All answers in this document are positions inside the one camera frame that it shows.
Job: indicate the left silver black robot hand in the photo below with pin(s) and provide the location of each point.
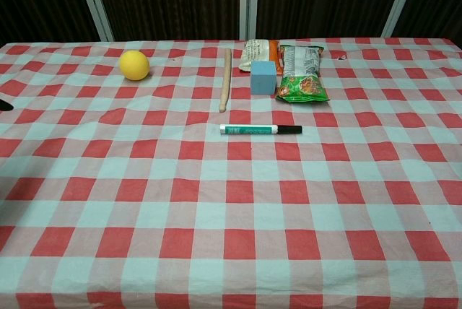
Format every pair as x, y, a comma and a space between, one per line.
4, 105

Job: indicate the small silver green tool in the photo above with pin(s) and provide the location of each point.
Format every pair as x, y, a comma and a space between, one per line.
249, 129

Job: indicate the black marker cap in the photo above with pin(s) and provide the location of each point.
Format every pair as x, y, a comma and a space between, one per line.
290, 129

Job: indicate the yellow ball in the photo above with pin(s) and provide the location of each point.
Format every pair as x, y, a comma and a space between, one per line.
134, 65

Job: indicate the wooden stick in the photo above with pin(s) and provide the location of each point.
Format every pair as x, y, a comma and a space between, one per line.
226, 78

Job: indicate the red white checkered tablecloth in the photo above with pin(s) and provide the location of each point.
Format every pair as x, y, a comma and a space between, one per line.
216, 215

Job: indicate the white orange snack packet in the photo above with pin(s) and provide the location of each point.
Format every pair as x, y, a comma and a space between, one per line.
257, 52

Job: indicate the light blue cube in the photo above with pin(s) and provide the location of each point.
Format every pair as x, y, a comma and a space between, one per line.
262, 78

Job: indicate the green silver snack packet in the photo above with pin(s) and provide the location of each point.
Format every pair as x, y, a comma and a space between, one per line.
301, 74

